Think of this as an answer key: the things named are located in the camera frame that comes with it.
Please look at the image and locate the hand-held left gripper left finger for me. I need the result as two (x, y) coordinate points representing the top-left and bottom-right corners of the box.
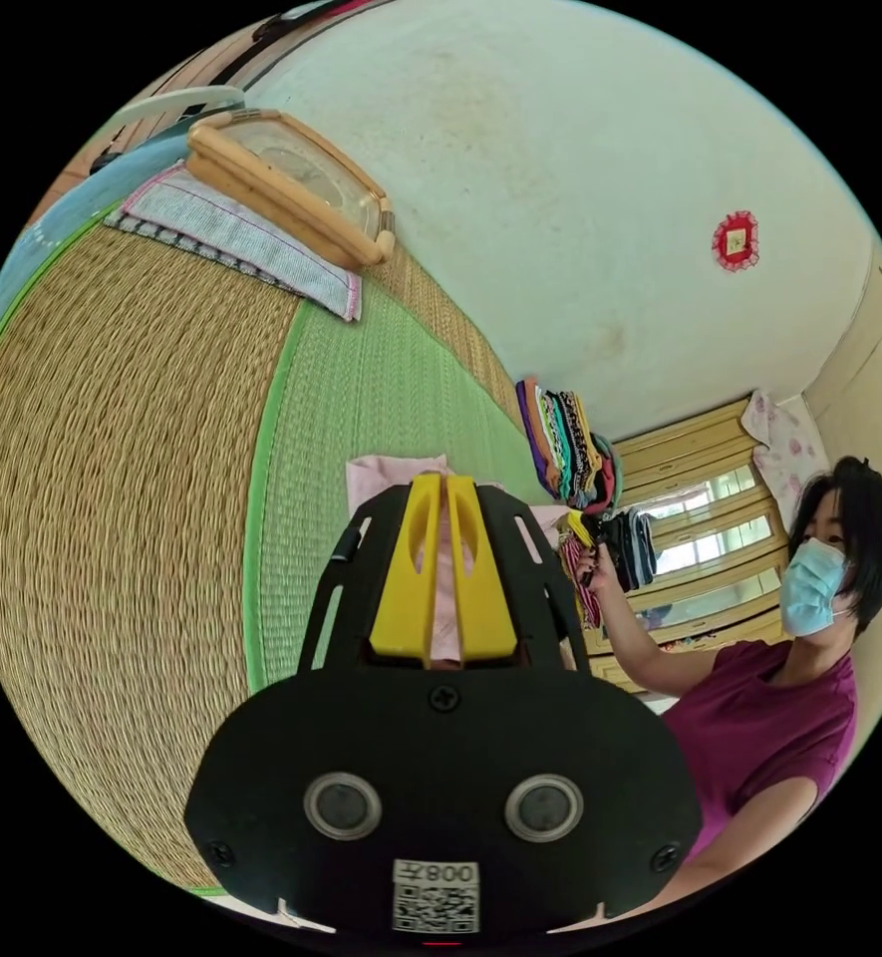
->
(368, 475), (440, 660)

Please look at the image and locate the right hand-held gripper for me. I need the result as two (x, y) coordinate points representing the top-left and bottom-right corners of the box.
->
(564, 509), (624, 593)

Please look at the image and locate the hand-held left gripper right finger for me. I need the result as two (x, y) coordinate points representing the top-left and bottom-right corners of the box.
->
(446, 475), (519, 662)

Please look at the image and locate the pink t-shirt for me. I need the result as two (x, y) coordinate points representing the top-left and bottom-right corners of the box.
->
(345, 451), (570, 669)

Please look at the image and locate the person's right forearm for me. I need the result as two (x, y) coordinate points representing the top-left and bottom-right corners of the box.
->
(597, 588), (720, 698)

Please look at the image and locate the person's right hand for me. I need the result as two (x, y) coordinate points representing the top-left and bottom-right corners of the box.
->
(586, 551), (630, 599)

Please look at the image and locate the pile of clothes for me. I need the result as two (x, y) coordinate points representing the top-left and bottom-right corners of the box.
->
(514, 376), (629, 518)

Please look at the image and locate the yellow framed window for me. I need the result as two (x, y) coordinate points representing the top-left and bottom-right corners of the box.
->
(610, 396), (794, 653)

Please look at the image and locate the pink floral curtain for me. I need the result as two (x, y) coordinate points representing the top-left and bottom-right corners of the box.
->
(738, 387), (832, 530)

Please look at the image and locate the person's body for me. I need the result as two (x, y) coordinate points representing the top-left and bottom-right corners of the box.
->
(638, 454), (882, 910)

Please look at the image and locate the folded striped grey towel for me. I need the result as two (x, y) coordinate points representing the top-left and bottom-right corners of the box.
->
(102, 159), (364, 324)

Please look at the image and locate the red wall ornament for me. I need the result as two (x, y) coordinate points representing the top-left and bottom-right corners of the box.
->
(712, 209), (761, 275)

